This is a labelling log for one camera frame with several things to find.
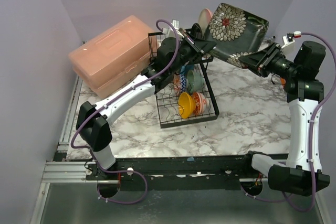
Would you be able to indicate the orange floral bowl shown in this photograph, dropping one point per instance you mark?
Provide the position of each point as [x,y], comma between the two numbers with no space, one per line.
[202,103]

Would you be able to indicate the black floral square plate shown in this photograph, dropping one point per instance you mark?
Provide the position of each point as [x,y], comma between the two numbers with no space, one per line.
[236,33]

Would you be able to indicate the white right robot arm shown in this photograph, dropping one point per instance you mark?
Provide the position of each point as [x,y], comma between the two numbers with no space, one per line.
[302,172]

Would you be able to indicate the mint green bowl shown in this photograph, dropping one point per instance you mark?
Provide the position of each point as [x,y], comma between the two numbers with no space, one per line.
[195,81]

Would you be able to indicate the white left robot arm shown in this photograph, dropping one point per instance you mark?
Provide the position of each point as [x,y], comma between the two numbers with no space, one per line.
[94,121]

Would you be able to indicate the black wire dish rack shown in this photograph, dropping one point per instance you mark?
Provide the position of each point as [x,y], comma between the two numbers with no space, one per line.
[167,101]

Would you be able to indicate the blue patterned bowl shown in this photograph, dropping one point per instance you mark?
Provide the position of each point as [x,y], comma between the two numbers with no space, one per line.
[180,83]

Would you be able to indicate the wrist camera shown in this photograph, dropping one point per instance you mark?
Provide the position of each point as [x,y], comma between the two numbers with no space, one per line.
[289,42]
[168,32]

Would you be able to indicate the pink and cream plate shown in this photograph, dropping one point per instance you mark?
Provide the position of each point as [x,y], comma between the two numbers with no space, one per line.
[204,19]

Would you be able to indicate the yellow bowl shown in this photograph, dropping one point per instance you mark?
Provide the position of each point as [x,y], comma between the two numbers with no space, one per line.
[186,105]

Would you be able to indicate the black round plate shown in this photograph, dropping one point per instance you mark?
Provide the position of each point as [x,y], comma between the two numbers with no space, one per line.
[196,31]

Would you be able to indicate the pink plastic storage box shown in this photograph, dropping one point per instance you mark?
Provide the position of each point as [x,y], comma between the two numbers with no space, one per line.
[114,57]

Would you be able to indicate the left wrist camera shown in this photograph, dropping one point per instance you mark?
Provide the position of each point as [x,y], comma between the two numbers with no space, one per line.
[168,32]

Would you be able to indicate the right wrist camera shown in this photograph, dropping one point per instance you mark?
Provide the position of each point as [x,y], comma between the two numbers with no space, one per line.
[289,42]

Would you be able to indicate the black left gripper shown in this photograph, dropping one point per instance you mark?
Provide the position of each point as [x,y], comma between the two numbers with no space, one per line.
[195,46]

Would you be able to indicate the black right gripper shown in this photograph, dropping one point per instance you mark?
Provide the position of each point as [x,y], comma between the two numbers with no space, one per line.
[265,61]

